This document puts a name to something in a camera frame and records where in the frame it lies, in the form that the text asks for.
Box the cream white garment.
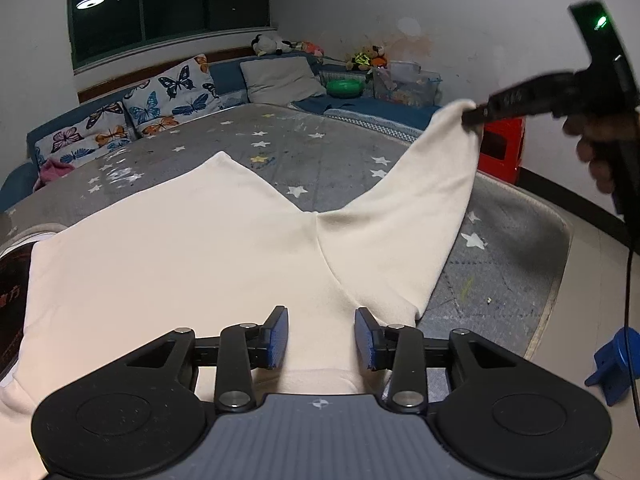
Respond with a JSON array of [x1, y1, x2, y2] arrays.
[[1, 100, 480, 479]]

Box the right hand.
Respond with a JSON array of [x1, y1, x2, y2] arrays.
[[563, 115, 639, 194]]

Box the red plastic stool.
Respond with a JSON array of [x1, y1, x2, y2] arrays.
[[478, 117, 525, 184]]

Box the grey star tablecloth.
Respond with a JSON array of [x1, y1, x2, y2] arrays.
[[14, 105, 570, 356]]

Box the clear plastic storage box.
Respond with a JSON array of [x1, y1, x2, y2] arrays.
[[372, 61, 442, 108]]

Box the yellow orange plush toys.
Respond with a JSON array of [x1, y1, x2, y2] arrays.
[[346, 46, 388, 72]]

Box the blue plastic stool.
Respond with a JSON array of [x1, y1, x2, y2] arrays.
[[585, 328, 640, 406]]

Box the green round toy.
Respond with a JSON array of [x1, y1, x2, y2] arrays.
[[326, 78, 364, 99]]

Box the grey plain cushion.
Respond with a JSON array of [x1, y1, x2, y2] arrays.
[[240, 56, 326, 105]]

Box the right butterfly pillow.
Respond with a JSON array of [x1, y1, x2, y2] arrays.
[[122, 54, 222, 136]]

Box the butterfly pillow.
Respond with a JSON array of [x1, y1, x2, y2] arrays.
[[122, 54, 222, 136], [32, 101, 134, 168]]

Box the left butterfly pillow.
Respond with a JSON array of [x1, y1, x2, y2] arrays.
[[32, 101, 134, 168]]

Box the black round induction cooktop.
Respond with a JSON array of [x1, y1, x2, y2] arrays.
[[0, 242, 36, 378]]

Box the pink crumpled cloth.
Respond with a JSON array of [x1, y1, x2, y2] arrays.
[[32, 158, 74, 192]]

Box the black white plush toy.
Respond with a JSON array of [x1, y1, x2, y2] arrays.
[[250, 34, 293, 56]]

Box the dark window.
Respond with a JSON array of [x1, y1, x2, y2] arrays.
[[68, 0, 270, 67]]

